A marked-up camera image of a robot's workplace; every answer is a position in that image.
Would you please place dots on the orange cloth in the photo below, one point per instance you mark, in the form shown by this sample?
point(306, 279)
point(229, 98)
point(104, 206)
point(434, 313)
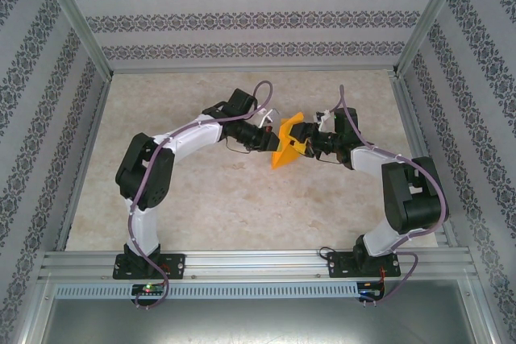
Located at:
point(284, 154)

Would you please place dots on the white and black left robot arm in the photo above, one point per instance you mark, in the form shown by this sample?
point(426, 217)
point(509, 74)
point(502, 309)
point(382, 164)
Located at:
point(193, 138)

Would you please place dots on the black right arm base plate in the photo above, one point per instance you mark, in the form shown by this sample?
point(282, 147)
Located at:
point(340, 265)

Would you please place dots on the aluminium table side rail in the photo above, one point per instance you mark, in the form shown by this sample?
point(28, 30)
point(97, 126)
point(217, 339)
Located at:
point(421, 158)
point(86, 158)

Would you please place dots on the grey sheet metal tray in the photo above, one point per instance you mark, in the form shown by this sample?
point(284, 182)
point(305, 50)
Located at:
point(258, 324)

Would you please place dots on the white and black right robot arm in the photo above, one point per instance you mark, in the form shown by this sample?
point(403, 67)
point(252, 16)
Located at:
point(369, 164)

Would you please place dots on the aluminium mounting rail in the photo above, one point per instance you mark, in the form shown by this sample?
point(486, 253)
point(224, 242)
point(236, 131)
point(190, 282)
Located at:
point(254, 263)

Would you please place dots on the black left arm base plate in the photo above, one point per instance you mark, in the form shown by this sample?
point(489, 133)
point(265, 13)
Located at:
point(175, 265)

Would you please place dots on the aluminium frame post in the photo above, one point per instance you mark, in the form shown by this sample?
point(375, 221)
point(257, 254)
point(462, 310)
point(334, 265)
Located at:
point(78, 17)
point(428, 17)

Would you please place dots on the aluminium frame back beam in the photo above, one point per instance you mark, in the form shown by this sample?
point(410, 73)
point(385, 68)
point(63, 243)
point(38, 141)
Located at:
point(254, 69)

